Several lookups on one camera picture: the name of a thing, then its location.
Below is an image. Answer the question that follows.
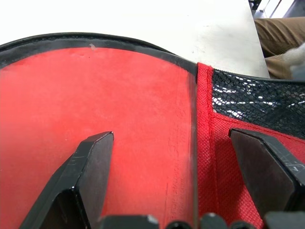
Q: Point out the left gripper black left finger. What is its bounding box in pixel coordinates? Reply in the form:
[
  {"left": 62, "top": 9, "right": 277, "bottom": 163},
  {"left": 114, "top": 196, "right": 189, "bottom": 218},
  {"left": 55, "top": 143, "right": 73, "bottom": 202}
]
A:
[{"left": 19, "top": 131, "right": 115, "bottom": 229}]

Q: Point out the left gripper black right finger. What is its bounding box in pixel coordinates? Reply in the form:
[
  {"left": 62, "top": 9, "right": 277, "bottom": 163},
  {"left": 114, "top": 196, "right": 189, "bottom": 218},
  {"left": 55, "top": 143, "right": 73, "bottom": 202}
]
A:
[{"left": 229, "top": 128, "right": 305, "bottom": 216}]

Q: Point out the clear pouch with red trim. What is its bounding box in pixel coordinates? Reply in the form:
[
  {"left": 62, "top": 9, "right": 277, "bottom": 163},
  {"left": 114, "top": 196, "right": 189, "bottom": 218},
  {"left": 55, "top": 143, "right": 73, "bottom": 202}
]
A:
[{"left": 0, "top": 32, "right": 305, "bottom": 229}]

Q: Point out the person brown trouser leg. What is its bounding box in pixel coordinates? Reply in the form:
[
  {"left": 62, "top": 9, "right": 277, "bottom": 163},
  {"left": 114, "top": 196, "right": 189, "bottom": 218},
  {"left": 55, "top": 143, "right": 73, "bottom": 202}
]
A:
[{"left": 254, "top": 16, "right": 305, "bottom": 79}]

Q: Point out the grey metal frame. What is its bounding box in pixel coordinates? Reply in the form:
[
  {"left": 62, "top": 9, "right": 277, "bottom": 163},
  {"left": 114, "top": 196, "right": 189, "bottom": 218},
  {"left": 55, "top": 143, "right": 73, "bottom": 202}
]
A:
[{"left": 247, "top": 0, "right": 305, "bottom": 19}]

